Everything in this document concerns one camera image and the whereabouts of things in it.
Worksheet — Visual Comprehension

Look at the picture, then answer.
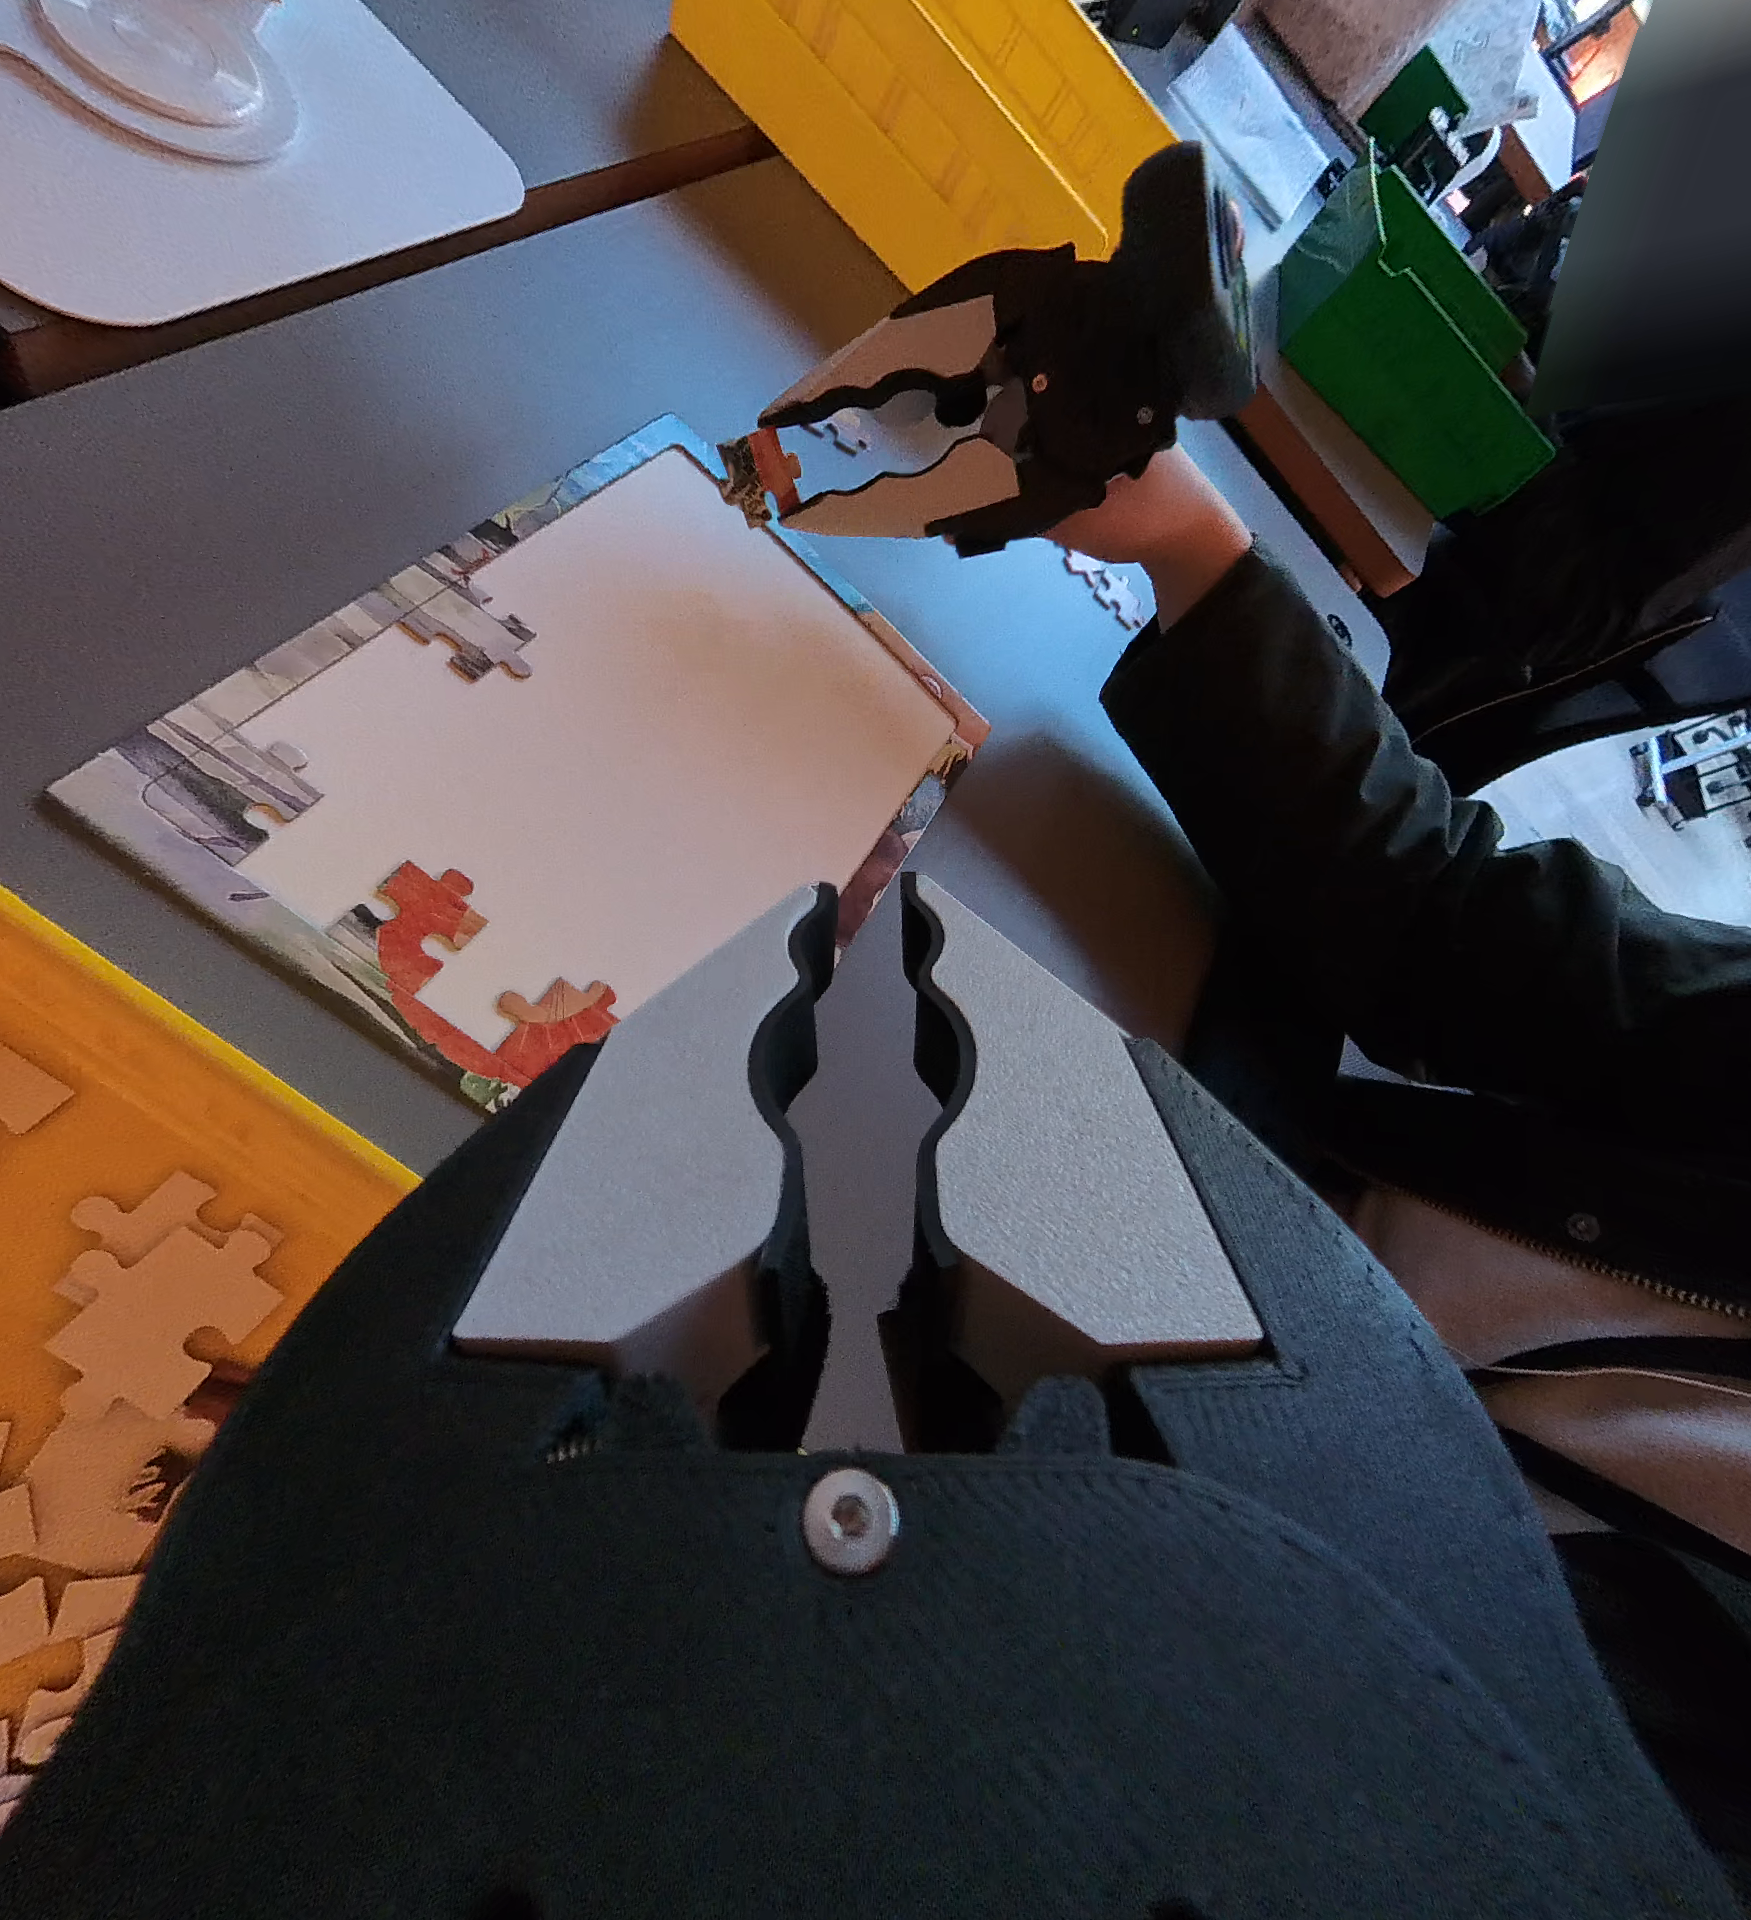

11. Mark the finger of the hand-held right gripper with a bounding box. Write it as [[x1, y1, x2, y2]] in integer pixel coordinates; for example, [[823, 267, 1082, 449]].
[[778, 432, 1027, 543], [759, 292, 1005, 437]]

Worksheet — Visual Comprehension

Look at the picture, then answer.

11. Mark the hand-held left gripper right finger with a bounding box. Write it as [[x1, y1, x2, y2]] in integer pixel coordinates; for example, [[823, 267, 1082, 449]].
[[901, 872, 1266, 1409]]

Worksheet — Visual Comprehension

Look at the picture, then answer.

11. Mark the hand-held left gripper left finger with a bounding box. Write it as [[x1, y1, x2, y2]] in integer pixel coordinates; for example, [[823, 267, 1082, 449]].
[[450, 882, 841, 1404]]

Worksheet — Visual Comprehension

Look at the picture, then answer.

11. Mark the red dark puzzle piece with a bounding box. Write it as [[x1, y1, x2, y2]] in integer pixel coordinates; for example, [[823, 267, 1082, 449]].
[[720, 430, 810, 524]]

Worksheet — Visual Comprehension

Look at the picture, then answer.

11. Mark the red fan puzzle piece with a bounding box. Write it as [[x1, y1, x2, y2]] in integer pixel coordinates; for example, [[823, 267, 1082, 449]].
[[493, 979, 622, 1082]]

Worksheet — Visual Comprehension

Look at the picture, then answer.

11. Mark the puzzle frame board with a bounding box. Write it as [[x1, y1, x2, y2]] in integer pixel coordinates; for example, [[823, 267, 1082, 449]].
[[42, 412, 995, 1116]]

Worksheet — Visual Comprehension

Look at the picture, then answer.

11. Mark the red curved puzzle piece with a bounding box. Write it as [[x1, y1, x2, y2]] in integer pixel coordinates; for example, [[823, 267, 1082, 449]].
[[372, 862, 491, 992]]

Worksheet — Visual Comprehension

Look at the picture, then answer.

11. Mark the pile of puzzle pieces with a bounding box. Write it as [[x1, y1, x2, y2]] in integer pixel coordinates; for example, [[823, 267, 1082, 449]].
[[0, 1016, 292, 1801]]

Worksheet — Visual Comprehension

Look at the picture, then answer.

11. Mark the yellow plastic bin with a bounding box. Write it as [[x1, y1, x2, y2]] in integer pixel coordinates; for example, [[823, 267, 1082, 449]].
[[0, 833, 421, 1861], [670, 0, 1185, 294]]

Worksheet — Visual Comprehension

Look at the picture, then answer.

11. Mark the person's right forearm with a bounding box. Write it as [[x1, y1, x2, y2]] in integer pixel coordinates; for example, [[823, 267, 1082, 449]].
[[1100, 543, 1751, 1172]]

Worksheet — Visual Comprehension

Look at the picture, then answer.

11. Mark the person's right hand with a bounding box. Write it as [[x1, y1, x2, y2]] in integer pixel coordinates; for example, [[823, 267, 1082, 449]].
[[1047, 447, 1256, 632]]

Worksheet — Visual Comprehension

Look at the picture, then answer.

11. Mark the pink puzzle piece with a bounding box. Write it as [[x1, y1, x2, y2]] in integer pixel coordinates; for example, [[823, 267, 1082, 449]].
[[1062, 546, 1155, 623]]

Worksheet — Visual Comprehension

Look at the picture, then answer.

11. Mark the green plastic bin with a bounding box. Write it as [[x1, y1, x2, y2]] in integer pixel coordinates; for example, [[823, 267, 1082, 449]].
[[1277, 157, 1560, 519]]

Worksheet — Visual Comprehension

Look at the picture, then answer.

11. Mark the small green box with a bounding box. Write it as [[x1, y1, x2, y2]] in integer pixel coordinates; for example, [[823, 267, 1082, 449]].
[[1363, 45, 1477, 151]]

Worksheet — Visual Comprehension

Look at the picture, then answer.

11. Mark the white patterned box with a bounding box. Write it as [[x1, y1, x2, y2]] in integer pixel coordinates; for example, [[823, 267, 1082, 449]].
[[1256, 0, 1544, 115]]

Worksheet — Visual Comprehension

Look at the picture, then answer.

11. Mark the grey brown puzzle piece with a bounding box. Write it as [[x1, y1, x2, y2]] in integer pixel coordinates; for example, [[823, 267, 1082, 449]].
[[396, 594, 538, 684]]

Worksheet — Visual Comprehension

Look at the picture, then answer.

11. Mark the grey striped puzzle piece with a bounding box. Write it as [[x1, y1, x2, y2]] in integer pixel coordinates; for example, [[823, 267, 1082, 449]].
[[140, 735, 325, 835]]

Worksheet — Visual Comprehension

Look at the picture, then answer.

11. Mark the white wheeled rack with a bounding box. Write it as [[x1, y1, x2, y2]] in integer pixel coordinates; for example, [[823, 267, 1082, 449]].
[[1632, 694, 1751, 931]]

